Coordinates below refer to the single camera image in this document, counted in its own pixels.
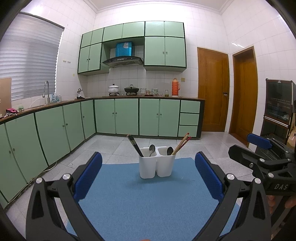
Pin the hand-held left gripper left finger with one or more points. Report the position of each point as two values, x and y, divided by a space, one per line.
89 176

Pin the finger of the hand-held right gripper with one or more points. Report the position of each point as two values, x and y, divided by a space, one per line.
259 140
242 154

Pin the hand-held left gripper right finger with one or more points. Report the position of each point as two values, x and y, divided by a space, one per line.
208 176

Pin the red patterned wooden chopstick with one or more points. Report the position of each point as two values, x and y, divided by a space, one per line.
186 142

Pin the plain brown wooden chopstick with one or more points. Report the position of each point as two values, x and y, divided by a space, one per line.
180 143

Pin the black spoon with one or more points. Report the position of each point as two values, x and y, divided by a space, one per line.
170 150

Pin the black chopstick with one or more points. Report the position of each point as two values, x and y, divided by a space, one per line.
134 146

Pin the dark blue chopstick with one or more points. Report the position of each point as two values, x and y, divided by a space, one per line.
137 145

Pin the white double utensil holder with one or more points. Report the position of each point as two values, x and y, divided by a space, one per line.
148 166

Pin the metal spoon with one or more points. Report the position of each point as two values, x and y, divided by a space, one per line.
152 148

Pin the person's right hand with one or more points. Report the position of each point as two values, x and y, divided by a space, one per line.
291 203

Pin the dark glass-front cabinet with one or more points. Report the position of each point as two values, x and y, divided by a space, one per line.
277 104

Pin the wooden door in recess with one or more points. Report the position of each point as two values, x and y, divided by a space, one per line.
245 97

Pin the blue table mat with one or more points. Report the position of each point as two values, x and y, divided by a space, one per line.
138 204

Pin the closed wooden door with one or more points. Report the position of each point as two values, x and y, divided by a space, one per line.
212 92

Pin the green lower kitchen cabinets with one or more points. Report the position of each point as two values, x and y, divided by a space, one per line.
127 115

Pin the green kitchen cabinets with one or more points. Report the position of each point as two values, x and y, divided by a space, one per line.
127 115
164 51

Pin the metal kettle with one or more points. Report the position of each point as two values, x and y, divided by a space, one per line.
79 93

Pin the dish soap bottles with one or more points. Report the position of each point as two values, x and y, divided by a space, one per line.
56 98

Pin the metal kitchen faucet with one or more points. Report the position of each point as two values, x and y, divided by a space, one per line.
48 97

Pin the white cooking pot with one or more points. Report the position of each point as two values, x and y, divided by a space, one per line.
113 89

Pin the orange thermos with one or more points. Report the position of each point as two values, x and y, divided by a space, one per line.
175 88

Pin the black wok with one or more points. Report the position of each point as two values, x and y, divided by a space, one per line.
131 89

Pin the glass bowls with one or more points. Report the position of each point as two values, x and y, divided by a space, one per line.
155 92

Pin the stack of bowls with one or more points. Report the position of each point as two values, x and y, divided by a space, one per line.
143 91

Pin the pink cloth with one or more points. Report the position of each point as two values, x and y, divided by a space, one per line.
11 111

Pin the brown board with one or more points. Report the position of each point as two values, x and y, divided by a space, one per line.
5 97

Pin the range hood with blue film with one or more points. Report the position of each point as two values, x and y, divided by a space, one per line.
122 60

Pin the white window blind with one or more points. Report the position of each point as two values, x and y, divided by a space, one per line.
30 64

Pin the green upper kitchen cabinets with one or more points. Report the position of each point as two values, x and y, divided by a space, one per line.
164 51

